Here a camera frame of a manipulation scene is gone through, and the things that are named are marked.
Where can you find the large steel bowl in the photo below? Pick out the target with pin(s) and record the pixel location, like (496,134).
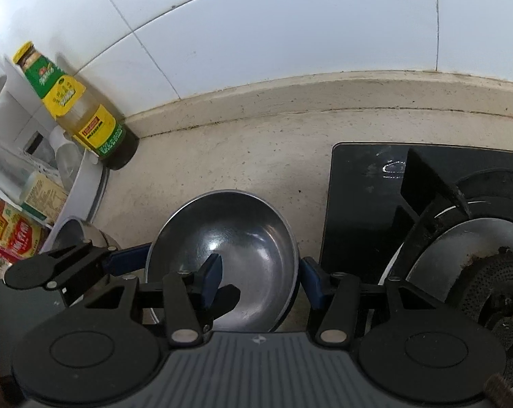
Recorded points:
(248,238)

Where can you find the black glass gas stove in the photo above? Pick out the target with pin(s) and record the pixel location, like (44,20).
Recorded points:
(358,204)

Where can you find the white round turntable tray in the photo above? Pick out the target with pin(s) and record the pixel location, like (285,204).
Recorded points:
(88,187)

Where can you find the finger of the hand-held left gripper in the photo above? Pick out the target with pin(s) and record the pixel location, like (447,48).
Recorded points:
(127,259)

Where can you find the yellow label vinegar bottle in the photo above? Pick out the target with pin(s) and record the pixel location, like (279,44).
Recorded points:
(14,233)

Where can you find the medium steel bowl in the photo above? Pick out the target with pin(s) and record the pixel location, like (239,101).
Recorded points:
(97,233)

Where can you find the black cast iron pan support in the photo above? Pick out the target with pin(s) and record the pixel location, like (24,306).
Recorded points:
(430,187)

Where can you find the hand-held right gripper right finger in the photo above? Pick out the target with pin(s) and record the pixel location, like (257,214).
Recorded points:
(311,282)

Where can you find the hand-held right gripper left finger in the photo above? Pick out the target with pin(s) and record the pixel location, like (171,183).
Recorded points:
(213,276)

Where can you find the gas burner head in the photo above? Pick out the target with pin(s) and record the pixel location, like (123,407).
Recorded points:
(490,289)

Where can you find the yellow green label oil bottle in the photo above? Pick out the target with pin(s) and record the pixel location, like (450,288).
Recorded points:
(82,106)

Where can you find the brown fuzzy cloth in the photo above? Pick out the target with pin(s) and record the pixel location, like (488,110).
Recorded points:
(500,391)

